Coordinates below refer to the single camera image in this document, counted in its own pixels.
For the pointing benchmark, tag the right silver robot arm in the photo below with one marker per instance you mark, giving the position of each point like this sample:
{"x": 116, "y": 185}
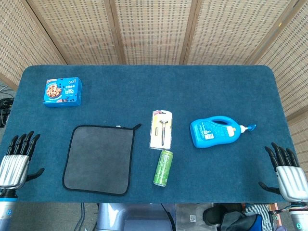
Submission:
{"x": 299, "y": 216}

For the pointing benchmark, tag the blue carpet table mat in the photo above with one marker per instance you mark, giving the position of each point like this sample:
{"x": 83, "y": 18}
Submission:
{"x": 154, "y": 89}

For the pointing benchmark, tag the black and blue bag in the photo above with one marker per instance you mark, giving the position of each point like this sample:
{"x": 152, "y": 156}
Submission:
{"x": 243, "y": 223}

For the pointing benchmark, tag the razor in blister pack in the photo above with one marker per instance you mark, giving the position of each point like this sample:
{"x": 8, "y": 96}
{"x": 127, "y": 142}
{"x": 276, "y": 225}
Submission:
{"x": 161, "y": 130}

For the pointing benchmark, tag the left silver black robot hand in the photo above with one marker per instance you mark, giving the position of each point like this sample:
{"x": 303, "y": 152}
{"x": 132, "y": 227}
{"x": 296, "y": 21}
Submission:
{"x": 13, "y": 168}

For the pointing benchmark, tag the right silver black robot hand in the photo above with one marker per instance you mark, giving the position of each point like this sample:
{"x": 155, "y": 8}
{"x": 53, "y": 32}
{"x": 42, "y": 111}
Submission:
{"x": 290, "y": 179}

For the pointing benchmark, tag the woven bamboo folding screen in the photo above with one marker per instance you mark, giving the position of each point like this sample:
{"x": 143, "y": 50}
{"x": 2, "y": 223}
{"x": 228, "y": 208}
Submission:
{"x": 154, "y": 31}

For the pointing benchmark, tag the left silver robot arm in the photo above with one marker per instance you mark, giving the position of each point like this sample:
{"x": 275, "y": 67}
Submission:
{"x": 7, "y": 211}

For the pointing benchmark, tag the green energy drink can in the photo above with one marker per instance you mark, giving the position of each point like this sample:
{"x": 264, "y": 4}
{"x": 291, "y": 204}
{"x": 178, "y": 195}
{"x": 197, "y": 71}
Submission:
{"x": 163, "y": 168}

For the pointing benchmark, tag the blue pump detergent bottle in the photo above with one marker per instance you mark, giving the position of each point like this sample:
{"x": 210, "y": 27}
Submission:
{"x": 211, "y": 133}

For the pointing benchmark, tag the black shoe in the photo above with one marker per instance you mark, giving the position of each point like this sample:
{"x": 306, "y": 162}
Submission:
{"x": 216, "y": 214}

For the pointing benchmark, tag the striped cloth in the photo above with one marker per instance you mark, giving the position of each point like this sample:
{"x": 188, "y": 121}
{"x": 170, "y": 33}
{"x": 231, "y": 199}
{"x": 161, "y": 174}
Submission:
{"x": 263, "y": 211}

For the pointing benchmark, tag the grey robot torso base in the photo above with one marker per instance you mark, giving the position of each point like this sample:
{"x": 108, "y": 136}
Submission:
{"x": 134, "y": 216}

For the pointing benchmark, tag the grey and green cloth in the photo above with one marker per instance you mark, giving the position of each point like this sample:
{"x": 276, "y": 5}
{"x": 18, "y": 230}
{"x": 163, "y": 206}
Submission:
{"x": 98, "y": 158}

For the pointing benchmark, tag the blue cookie box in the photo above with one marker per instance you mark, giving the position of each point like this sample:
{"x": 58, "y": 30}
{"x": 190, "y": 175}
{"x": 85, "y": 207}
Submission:
{"x": 62, "y": 92}

